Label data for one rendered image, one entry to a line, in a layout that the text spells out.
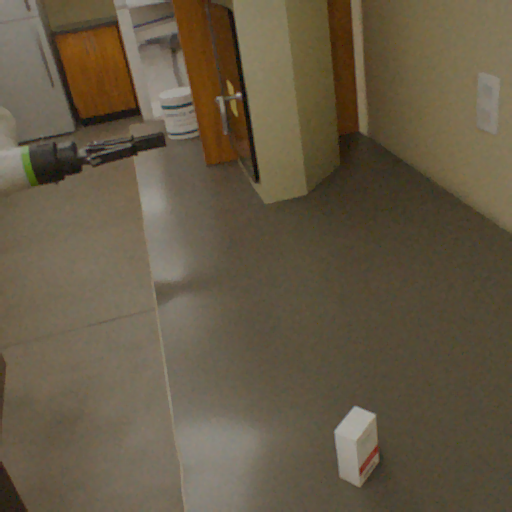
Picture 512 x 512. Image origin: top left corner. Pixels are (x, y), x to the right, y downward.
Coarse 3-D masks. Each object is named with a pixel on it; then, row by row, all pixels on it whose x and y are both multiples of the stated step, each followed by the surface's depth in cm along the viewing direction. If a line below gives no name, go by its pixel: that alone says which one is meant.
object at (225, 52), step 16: (208, 0) 143; (224, 16) 125; (224, 32) 130; (224, 48) 136; (224, 64) 142; (224, 80) 148; (240, 80) 127; (240, 96) 130; (240, 112) 135; (240, 128) 141; (240, 144) 148; (240, 160) 155; (256, 176) 138
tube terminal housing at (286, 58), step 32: (224, 0) 128; (256, 0) 119; (288, 0) 122; (320, 0) 133; (256, 32) 122; (288, 32) 124; (320, 32) 136; (256, 64) 125; (288, 64) 127; (320, 64) 138; (256, 96) 128; (288, 96) 130; (320, 96) 140; (256, 128) 132; (288, 128) 133; (320, 128) 143; (288, 160) 137; (320, 160) 146; (288, 192) 141
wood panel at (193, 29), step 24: (192, 0) 150; (336, 0) 159; (192, 24) 153; (336, 24) 162; (192, 48) 156; (336, 48) 165; (192, 72) 159; (216, 72) 160; (336, 72) 168; (192, 96) 162; (216, 96) 163; (336, 96) 171; (216, 120) 166; (216, 144) 170
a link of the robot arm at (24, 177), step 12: (0, 144) 126; (12, 144) 129; (0, 156) 124; (12, 156) 124; (24, 156) 125; (0, 168) 123; (12, 168) 124; (24, 168) 125; (0, 180) 124; (12, 180) 125; (24, 180) 126; (36, 180) 127; (0, 192) 126; (12, 192) 128
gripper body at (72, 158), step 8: (64, 144) 128; (72, 144) 127; (64, 152) 126; (72, 152) 127; (80, 152) 129; (88, 152) 128; (96, 152) 128; (64, 160) 127; (72, 160) 127; (80, 160) 127; (64, 168) 127; (72, 168) 128; (80, 168) 129
